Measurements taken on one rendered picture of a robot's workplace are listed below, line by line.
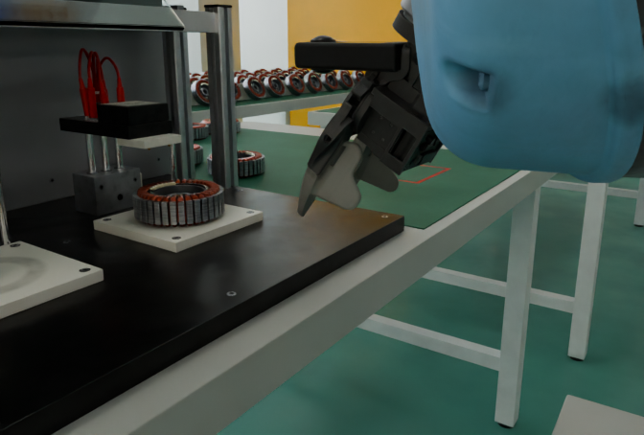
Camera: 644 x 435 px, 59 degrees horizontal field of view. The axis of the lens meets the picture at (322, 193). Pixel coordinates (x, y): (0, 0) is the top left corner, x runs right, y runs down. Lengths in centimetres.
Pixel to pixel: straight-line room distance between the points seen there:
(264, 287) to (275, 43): 662
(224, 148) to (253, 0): 646
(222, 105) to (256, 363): 51
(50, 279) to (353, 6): 389
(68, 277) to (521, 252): 114
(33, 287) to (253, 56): 684
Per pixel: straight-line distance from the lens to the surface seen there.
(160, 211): 70
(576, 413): 46
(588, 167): 17
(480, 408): 179
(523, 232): 148
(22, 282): 60
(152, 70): 103
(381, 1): 423
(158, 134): 77
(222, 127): 92
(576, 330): 206
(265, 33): 721
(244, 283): 57
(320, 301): 58
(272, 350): 51
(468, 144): 16
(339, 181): 53
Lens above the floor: 99
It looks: 14 degrees down
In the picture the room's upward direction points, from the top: straight up
